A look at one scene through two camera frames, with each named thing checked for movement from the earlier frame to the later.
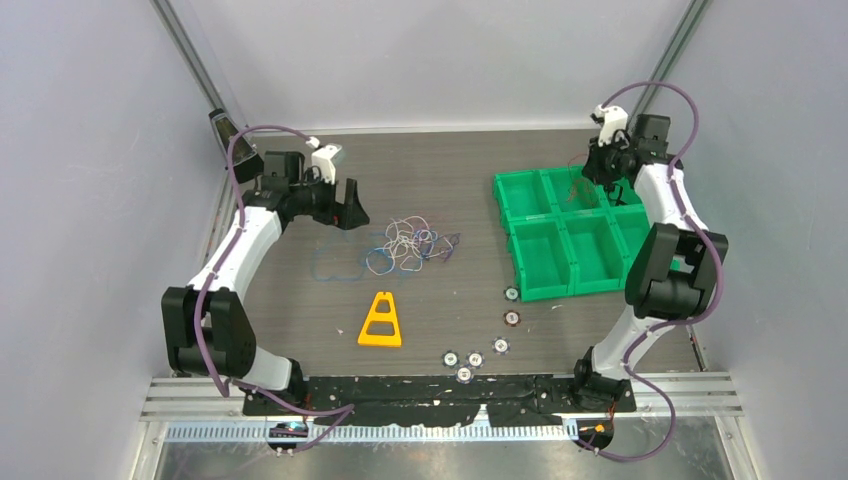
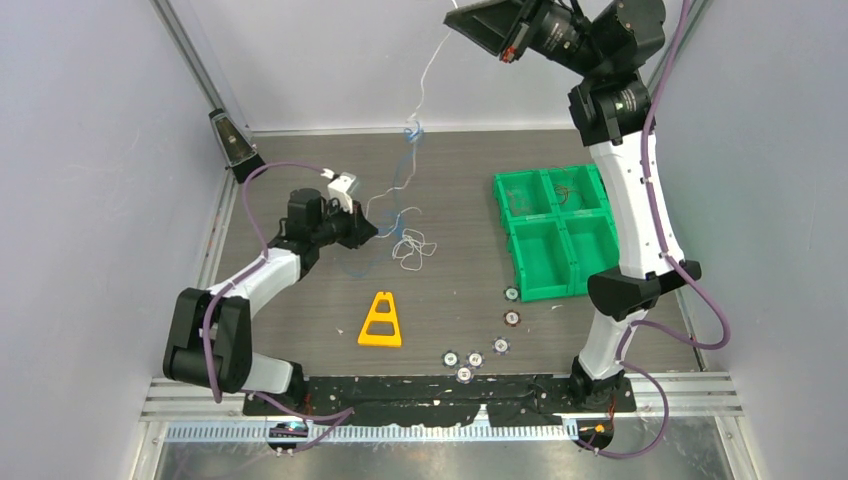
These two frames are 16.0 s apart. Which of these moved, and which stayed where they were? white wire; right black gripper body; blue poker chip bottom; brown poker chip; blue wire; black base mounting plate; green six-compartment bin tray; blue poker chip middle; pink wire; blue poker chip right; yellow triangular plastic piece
Moved: pink wire; white wire; right black gripper body; blue wire
Stayed: blue poker chip bottom; blue poker chip middle; blue poker chip right; black base mounting plate; brown poker chip; yellow triangular plastic piece; green six-compartment bin tray
